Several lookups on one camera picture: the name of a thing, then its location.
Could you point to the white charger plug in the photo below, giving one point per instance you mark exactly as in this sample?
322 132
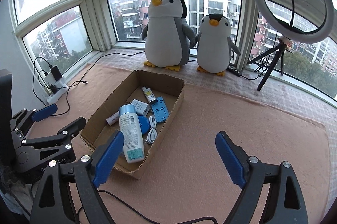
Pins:
141 108

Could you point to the black power strip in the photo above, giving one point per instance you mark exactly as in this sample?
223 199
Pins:
234 71

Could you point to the blue phone stand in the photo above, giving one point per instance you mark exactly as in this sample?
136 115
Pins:
160 110

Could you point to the small plush penguin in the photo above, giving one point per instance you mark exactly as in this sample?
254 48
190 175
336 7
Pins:
215 45

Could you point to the small white cream tube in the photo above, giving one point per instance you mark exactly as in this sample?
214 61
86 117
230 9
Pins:
113 118

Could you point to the white power strip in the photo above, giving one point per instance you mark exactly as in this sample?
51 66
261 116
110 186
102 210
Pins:
57 88

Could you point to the brown cardboard box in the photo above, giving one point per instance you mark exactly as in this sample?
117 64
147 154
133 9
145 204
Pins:
99 127

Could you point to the large plush penguin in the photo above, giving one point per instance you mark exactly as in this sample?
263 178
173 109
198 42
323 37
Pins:
168 37

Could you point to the black power adapter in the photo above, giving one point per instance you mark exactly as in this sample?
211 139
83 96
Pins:
57 75

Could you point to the white lotion bottle blue cap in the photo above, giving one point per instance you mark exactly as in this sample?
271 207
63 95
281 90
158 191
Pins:
129 125

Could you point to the checkered grey mat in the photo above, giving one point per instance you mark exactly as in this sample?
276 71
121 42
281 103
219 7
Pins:
275 92

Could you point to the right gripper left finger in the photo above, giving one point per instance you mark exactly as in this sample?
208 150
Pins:
53 201

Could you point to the black tripod stand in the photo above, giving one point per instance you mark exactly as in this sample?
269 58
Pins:
279 51

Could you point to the blue round tape measure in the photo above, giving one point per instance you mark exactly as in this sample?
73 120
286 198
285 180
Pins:
144 124

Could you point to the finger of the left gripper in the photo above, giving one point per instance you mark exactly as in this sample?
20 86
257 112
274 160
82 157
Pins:
63 136
43 113

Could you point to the patterned white lighter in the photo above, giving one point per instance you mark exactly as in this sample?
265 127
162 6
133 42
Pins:
151 98

